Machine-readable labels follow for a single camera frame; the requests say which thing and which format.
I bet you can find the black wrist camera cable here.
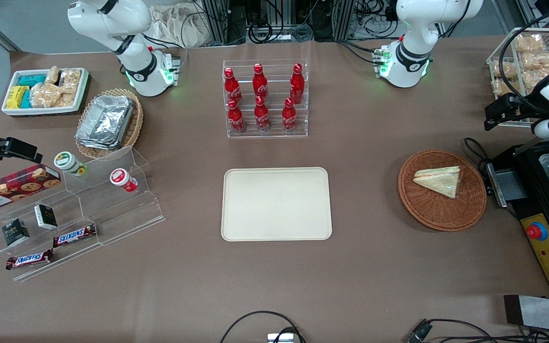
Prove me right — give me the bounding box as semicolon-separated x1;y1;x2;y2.
498;5;549;117

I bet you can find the aluminium frame post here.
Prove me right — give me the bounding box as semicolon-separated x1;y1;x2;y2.
515;0;549;29
202;0;230;46
332;0;355;41

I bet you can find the round brown wicker basket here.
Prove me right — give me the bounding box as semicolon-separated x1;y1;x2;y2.
397;150;488;232

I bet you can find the green lid yogurt cup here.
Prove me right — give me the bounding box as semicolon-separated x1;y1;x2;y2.
54;151;87;177

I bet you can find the red Walkers cookie box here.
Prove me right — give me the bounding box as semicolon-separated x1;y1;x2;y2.
0;163;61;213

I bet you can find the yellow snack pack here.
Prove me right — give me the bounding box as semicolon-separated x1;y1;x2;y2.
7;86;30;110

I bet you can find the clear acrylic step display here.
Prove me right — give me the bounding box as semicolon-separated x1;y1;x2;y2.
0;145;166;282

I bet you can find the black looped cable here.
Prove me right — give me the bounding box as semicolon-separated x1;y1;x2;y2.
220;311;306;343

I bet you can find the oval light wicker basket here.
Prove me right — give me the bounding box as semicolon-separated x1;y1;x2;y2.
74;88;144;160

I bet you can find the foil container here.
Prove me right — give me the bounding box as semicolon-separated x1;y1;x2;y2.
75;95;135;148

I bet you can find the white rectangular bin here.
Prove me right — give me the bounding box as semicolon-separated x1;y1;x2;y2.
1;68;90;117

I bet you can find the black box gold print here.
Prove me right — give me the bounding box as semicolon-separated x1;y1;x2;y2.
1;218;31;247

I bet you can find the white wire rack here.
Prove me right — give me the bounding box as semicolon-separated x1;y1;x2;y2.
487;28;549;128

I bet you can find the grey panel black end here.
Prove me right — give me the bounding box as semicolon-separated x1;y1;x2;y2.
503;294;549;334

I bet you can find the triangle sandwich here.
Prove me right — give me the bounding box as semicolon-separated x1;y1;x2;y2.
413;165;461;200

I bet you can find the red emergency stop button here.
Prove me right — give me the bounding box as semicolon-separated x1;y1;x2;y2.
526;222;548;242

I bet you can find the clear bag of crackers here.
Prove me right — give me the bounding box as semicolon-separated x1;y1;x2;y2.
514;34;547;53
491;79;513;97
521;51;549;71
491;60;518;80
522;71;549;91

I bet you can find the cream plastic tray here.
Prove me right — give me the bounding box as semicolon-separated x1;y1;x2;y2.
221;167;333;242

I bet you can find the clear acrylic bottle rack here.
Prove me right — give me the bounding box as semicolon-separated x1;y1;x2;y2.
222;59;309;139

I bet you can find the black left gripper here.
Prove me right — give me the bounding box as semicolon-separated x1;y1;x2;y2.
484;93;549;131

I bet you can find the beige cloth bag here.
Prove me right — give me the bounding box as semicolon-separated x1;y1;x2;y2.
148;4;214;48

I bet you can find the black cable plug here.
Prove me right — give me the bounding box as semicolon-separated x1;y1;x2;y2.
407;320;433;343

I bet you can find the red Coca-Cola bottle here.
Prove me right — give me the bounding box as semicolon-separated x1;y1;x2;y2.
227;99;246;133
254;96;271;131
253;63;269;98
224;67;243;103
289;63;305;103
282;98;298;131

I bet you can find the black box white label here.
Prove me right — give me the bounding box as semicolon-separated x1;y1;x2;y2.
34;204;59;231

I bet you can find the Snickers bar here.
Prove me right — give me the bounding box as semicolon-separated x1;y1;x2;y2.
5;249;55;271
52;223;98;248

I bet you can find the black sealing machine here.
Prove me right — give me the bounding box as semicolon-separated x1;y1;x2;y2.
487;138;549;302

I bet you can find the thin black cable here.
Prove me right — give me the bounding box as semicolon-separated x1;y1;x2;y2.
425;318;549;343

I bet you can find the red lid yogurt cup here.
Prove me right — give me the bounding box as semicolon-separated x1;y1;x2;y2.
110;168;138;193

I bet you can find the black arm base cable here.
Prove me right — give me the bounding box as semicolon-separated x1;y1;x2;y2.
142;32;189;72
336;40;384;65

